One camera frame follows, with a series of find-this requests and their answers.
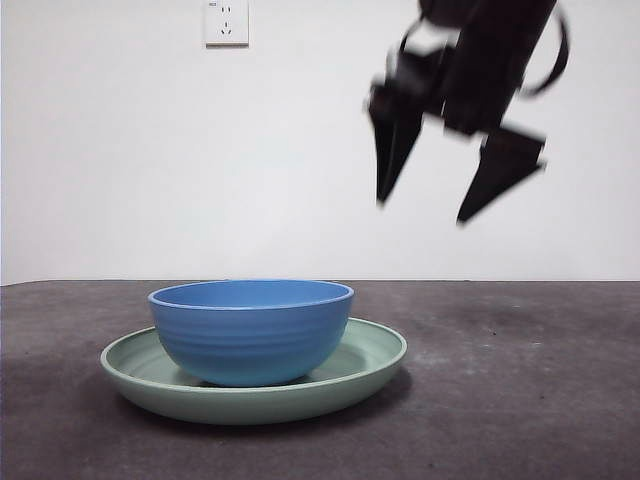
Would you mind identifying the blue bowl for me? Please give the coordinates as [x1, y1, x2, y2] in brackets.
[147, 279, 356, 388]

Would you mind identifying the green plate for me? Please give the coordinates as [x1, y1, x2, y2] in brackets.
[99, 316, 409, 427]

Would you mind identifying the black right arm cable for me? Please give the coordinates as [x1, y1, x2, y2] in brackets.
[519, 7, 572, 97]

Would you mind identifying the white wall socket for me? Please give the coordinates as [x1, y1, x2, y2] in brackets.
[204, 0, 251, 50]

